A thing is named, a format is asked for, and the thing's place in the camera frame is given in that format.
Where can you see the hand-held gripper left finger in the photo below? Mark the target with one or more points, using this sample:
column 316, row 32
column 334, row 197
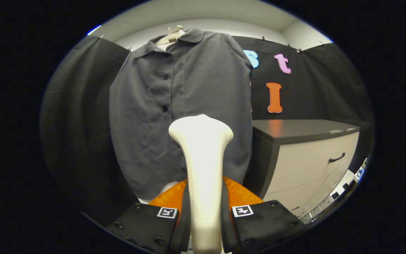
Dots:
column 185, row 225

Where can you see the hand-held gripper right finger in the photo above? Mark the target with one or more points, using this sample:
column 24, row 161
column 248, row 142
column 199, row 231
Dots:
column 225, row 225

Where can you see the white garment steamer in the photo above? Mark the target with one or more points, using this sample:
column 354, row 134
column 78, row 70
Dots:
column 203, row 169

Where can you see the grey button-up shirt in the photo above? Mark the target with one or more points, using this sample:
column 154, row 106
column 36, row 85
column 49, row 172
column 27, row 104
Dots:
column 206, row 77

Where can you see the grey-topped white cabinet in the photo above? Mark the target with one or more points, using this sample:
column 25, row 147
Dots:
column 305, row 169

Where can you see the cream plastic hanger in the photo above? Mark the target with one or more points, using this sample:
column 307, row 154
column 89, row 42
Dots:
column 169, row 37

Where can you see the narrow ceiling light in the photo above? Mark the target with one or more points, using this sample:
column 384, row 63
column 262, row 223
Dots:
column 93, row 30

